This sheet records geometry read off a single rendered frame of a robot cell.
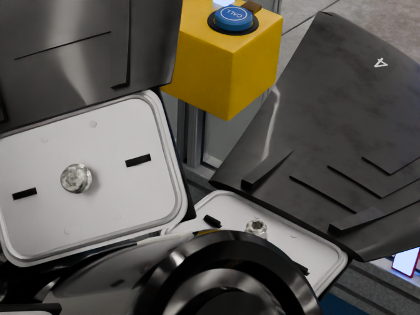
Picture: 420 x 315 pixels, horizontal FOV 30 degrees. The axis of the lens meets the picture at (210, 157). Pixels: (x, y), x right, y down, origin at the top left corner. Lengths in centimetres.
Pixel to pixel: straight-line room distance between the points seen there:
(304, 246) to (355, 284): 49
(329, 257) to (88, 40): 17
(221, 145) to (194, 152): 108
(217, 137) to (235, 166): 152
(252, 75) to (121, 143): 50
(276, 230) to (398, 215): 8
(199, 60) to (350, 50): 26
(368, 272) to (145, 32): 59
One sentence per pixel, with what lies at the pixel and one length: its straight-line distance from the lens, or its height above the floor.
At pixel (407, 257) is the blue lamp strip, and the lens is 87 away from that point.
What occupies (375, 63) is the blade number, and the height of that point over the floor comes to 118.
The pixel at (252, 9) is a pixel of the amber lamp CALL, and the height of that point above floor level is 108.
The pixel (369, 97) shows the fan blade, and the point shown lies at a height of 118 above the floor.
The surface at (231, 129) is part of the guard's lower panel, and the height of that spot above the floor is 25.
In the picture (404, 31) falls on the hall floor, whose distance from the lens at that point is 310.
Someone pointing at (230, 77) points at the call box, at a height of 104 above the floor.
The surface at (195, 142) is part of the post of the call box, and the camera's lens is 95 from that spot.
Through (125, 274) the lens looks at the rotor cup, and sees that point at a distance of 31.
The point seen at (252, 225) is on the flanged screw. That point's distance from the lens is 42.
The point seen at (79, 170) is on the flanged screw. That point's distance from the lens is 35.
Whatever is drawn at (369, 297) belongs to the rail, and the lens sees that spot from 93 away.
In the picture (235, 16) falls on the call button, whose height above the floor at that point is 108.
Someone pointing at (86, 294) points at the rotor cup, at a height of 124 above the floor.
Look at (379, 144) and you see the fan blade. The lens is 52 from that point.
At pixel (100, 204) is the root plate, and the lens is 36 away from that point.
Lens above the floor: 149
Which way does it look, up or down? 40 degrees down
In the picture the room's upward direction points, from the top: 4 degrees clockwise
